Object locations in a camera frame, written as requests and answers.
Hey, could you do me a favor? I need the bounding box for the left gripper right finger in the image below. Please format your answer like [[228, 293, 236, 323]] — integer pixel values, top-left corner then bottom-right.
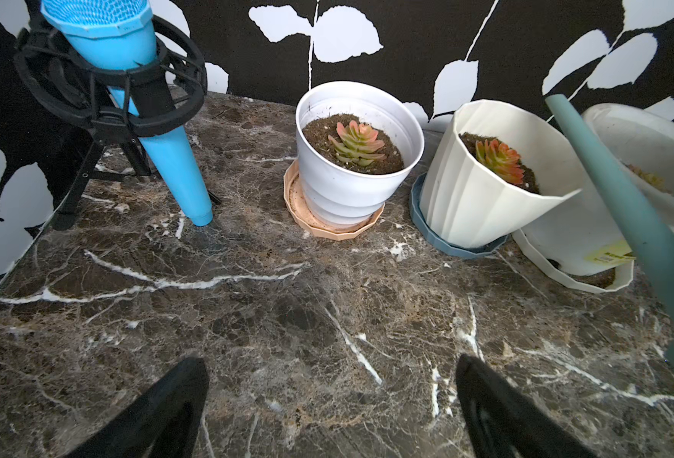
[[456, 354, 594, 457]]

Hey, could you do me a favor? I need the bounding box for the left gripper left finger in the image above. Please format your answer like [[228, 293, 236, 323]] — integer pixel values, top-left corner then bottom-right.
[[67, 357, 209, 457]]

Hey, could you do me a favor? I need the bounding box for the mint green watering can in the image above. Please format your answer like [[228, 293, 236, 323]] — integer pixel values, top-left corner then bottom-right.
[[545, 95, 674, 366]]

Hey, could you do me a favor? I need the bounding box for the red-orange succulent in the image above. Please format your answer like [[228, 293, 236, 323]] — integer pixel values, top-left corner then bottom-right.
[[474, 139, 525, 187]]

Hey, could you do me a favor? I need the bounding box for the yellow-green succulent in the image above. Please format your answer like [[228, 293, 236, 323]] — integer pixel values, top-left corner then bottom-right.
[[626, 164, 668, 193]]

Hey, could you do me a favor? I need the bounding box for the pink-green succulent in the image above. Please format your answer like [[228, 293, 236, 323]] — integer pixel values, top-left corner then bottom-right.
[[327, 120, 386, 167]]

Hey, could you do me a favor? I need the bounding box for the blue-grey saucer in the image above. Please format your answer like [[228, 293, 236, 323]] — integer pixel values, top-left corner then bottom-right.
[[409, 173, 509, 260]]

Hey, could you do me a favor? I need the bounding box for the white saucer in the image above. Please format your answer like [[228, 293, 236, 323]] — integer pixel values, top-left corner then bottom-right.
[[512, 229, 635, 294]]

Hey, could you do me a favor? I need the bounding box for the large white labelled pot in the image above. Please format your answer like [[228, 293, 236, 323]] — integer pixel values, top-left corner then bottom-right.
[[523, 103, 674, 276]]

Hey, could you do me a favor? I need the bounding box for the cream faceted pot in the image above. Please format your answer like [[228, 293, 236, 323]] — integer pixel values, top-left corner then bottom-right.
[[419, 100, 582, 249]]

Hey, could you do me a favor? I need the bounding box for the peach saucer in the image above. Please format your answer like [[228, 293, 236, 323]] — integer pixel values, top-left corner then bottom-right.
[[283, 160, 385, 240]]

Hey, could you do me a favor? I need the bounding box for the white ribbed round pot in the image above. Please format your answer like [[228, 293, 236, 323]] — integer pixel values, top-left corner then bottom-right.
[[296, 81, 425, 228]]

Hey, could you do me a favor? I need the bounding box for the black microphone tripod stand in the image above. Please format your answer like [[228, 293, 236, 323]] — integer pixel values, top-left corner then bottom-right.
[[12, 0, 223, 231]]

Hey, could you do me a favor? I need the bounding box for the blue microphone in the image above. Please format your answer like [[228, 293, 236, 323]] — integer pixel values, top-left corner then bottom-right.
[[40, 0, 215, 227]]

